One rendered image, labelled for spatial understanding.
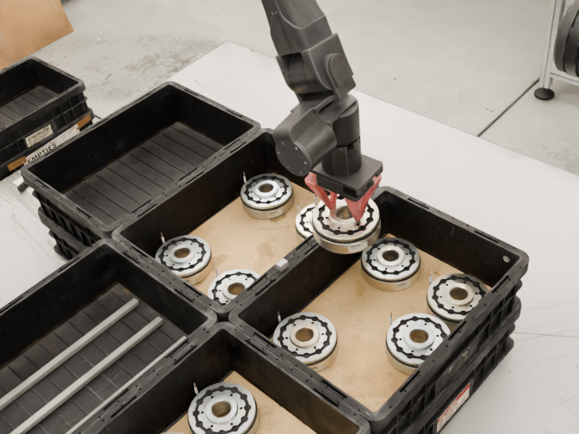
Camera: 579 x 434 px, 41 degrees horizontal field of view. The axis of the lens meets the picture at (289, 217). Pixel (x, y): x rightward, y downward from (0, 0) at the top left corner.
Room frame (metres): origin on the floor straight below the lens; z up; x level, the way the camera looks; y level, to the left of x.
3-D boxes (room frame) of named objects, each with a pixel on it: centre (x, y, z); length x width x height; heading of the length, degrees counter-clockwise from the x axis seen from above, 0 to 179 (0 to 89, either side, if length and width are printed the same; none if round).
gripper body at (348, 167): (0.85, -0.08, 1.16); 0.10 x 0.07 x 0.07; 47
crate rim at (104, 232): (1.25, 0.27, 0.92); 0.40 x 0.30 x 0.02; 132
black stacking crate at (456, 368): (0.80, -0.13, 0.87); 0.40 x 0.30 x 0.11; 132
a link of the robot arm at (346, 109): (0.84, -0.08, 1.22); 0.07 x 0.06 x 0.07; 135
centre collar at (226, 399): (0.66, 0.14, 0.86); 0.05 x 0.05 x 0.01
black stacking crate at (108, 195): (1.25, 0.27, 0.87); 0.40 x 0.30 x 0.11; 132
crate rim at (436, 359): (0.80, -0.13, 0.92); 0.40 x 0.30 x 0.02; 132
